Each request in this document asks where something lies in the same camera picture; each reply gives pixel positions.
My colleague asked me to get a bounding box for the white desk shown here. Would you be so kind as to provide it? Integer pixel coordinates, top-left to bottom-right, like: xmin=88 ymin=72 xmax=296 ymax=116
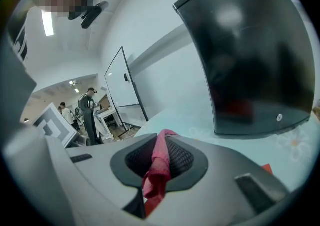
xmin=96 ymin=108 xmax=121 ymax=135

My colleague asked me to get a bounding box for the ceiling light panel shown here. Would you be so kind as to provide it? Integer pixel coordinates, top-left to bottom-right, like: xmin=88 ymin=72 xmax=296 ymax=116
xmin=41 ymin=9 xmax=55 ymax=37

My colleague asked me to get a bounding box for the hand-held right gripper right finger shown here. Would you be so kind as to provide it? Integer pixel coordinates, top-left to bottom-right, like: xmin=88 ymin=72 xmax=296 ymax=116
xmin=146 ymin=134 xmax=291 ymax=226

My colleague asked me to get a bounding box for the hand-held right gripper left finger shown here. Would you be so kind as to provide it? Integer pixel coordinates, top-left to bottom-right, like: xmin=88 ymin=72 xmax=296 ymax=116
xmin=46 ymin=133 xmax=161 ymax=226

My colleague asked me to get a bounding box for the pink cloth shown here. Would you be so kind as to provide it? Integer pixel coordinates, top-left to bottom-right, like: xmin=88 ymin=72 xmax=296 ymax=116
xmin=142 ymin=129 xmax=185 ymax=200

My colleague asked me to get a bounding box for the whiteboard on black stand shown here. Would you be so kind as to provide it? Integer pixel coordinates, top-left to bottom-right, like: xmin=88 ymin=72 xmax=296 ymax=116
xmin=104 ymin=46 xmax=150 ymax=138

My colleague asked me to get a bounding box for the black mini fridge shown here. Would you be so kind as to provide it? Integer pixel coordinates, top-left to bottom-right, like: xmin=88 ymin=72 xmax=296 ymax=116
xmin=172 ymin=0 xmax=316 ymax=140

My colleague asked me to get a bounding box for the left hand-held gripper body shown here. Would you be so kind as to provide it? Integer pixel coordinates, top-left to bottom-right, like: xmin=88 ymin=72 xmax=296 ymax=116
xmin=33 ymin=102 xmax=79 ymax=148

